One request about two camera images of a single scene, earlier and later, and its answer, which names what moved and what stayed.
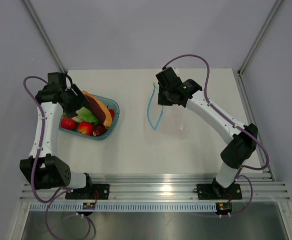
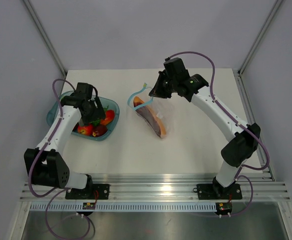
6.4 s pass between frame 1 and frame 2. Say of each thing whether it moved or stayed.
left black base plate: stayed
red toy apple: stayed
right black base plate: stayed
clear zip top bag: moved
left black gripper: moved
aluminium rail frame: stayed
